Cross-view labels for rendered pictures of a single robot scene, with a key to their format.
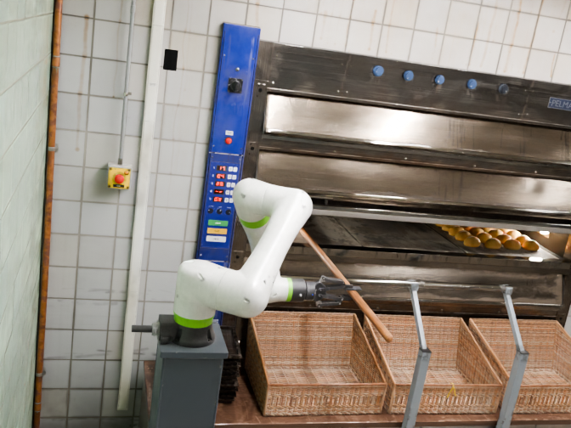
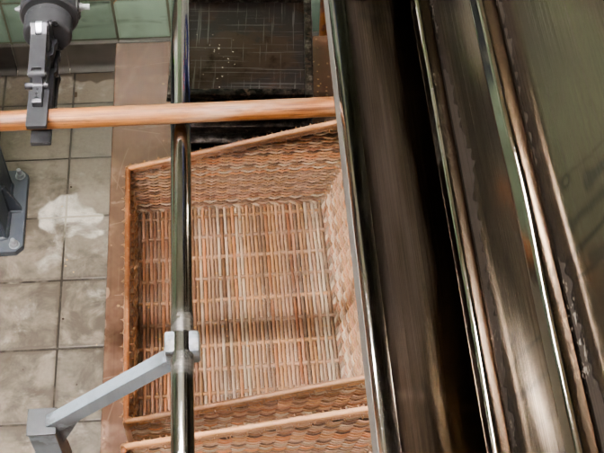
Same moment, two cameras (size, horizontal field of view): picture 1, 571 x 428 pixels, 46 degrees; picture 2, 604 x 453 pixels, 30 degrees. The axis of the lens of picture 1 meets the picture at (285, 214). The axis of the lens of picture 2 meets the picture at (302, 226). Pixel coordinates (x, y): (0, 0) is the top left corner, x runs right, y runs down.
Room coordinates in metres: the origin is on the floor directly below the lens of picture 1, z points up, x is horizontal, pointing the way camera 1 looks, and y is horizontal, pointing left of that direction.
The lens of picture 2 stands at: (3.11, -1.29, 2.47)
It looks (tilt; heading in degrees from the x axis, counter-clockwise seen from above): 55 degrees down; 101
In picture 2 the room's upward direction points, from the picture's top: 1 degrees clockwise
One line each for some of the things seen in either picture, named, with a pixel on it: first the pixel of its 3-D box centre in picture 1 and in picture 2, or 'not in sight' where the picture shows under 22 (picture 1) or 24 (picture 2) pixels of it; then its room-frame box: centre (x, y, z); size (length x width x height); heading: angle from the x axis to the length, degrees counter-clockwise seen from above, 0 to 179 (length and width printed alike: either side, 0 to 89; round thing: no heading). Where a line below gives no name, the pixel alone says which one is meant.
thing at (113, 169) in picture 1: (119, 176); not in sight; (2.76, 0.73, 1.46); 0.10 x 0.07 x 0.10; 106
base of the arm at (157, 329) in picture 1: (174, 327); not in sight; (1.90, 0.29, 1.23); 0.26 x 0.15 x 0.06; 107
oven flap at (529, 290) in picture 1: (414, 283); not in sight; (3.22, -0.70, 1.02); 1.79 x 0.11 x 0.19; 106
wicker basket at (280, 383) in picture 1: (313, 360); (253, 280); (2.81, -0.23, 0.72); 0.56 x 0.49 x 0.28; 107
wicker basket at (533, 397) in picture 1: (534, 363); not in sight; (3.14, -1.37, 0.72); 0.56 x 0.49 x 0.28; 107
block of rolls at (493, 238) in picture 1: (478, 228); not in sight; (3.81, -1.13, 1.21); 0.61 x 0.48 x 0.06; 16
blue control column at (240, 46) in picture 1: (190, 205); not in sight; (3.82, 0.57, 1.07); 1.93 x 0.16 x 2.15; 16
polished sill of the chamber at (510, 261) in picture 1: (417, 255); not in sight; (3.25, -0.69, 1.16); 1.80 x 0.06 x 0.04; 106
